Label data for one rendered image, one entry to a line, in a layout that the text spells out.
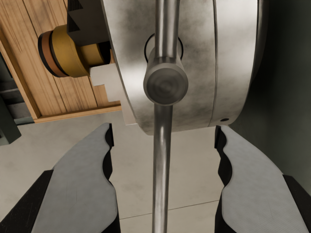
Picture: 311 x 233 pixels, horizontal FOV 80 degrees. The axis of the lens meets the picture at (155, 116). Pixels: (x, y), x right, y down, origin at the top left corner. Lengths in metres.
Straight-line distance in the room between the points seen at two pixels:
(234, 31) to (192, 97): 0.07
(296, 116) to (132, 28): 0.18
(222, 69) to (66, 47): 0.23
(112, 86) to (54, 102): 0.35
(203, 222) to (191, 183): 0.58
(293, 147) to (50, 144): 1.87
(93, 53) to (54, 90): 0.33
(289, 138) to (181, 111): 0.12
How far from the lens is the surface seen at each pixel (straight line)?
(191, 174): 1.89
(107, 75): 0.32
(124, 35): 0.17
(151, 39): 0.17
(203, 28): 0.17
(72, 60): 0.32
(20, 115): 0.75
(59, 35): 0.33
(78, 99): 0.61
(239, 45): 0.18
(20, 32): 0.64
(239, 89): 0.21
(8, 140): 0.75
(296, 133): 0.24
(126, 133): 1.64
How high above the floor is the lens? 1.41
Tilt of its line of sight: 66 degrees down
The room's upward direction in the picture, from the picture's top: 175 degrees counter-clockwise
